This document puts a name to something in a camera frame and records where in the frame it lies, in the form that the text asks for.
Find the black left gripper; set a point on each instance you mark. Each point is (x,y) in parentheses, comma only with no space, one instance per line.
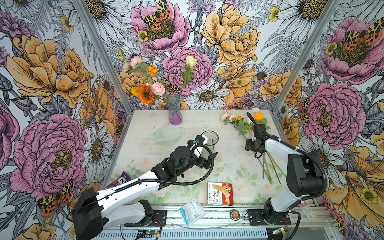
(201,163)

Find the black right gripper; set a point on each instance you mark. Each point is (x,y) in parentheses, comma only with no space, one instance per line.
(248,146)

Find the pink carnation stem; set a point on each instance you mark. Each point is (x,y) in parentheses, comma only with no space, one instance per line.
(225,116)
(135,65)

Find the clear ribbed glass vase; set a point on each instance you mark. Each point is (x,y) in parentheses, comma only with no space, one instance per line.
(211,139)

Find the blue purple glass vase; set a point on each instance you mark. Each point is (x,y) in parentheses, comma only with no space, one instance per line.
(175,115)

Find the orange gerbera flower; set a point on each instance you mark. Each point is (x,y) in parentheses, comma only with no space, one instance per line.
(145,95)

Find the pink rose flower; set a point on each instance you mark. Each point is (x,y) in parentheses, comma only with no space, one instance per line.
(159,91)

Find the yellow ranunculus stem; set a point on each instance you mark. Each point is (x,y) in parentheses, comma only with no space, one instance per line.
(147,74)

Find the cream white rose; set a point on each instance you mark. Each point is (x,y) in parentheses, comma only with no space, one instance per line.
(187,75)

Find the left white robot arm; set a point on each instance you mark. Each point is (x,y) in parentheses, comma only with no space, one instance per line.
(95,211)

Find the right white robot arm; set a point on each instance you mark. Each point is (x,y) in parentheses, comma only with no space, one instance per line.
(306,178)

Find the orange yellow flower stems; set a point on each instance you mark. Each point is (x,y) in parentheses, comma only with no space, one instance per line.
(270,169)

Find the red bandage box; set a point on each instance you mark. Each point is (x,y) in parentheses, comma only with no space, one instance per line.
(220,194)

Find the white blue tissue pack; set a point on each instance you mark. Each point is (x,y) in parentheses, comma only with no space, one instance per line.
(191,212)

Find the pink snack packet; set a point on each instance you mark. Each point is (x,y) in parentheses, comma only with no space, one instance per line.
(120,180)

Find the small green circuit board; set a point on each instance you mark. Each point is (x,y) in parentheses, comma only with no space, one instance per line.
(147,232)

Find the pink clear plastic tube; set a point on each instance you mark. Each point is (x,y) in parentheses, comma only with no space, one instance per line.
(306,209)

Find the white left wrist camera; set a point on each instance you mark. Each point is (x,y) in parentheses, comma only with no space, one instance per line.
(199,144)

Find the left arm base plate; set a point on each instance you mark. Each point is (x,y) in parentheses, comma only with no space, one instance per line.
(158,219)

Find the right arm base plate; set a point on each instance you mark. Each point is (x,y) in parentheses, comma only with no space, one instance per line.
(259,217)

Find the slotted white cable duct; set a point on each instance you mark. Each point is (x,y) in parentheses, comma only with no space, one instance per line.
(188,234)

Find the right aluminium corner post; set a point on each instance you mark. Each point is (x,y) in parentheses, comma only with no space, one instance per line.
(320,26)

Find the aluminium corner post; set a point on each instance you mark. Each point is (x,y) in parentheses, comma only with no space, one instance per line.
(320,26)
(97,41)

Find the left aluminium corner post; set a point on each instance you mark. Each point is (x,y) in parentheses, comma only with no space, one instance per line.
(97,41)

